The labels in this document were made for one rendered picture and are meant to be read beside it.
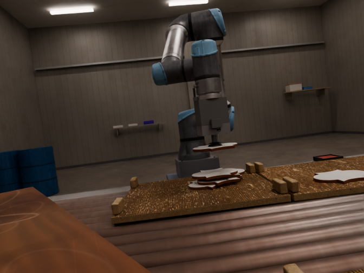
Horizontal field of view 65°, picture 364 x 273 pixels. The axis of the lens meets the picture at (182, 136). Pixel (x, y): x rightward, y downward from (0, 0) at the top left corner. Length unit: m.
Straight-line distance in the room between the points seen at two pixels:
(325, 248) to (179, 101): 9.87
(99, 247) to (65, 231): 0.07
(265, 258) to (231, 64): 10.46
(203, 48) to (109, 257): 0.69
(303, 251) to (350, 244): 0.07
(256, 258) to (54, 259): 0.31
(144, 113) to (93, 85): 1.94
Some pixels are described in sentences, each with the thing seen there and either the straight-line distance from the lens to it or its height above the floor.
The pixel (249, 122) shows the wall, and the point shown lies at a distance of 10.85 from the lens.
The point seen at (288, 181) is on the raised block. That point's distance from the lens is 0.73.
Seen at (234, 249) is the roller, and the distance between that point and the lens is 0.51.
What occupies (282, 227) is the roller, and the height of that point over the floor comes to 0.92.
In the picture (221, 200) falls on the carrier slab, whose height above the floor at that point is 0.94.
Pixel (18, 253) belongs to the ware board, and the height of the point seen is 1.04.
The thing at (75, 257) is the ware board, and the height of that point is 1.04.
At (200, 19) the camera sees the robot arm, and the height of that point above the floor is 1.54.
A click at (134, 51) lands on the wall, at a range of 10.50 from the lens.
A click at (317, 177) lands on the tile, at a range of 0.82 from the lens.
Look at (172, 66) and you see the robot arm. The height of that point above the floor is 1.31.
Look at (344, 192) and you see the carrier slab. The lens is 0.76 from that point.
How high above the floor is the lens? 1.13
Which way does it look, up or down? 3 degrees down
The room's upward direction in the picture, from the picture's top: 7 degrees counter-clockwise
